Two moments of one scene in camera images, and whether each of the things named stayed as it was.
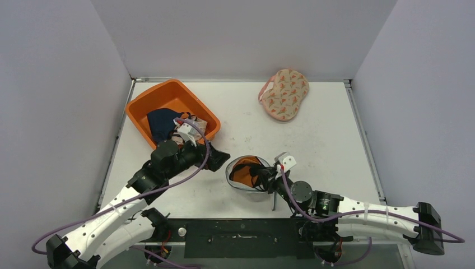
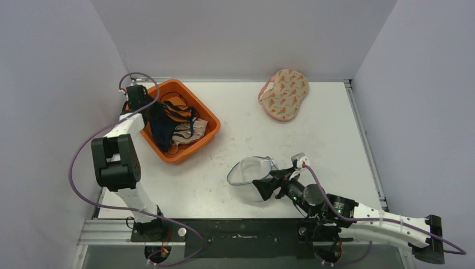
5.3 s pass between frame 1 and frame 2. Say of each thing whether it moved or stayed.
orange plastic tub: stayed
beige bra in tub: stayed
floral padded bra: stayed
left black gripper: moved
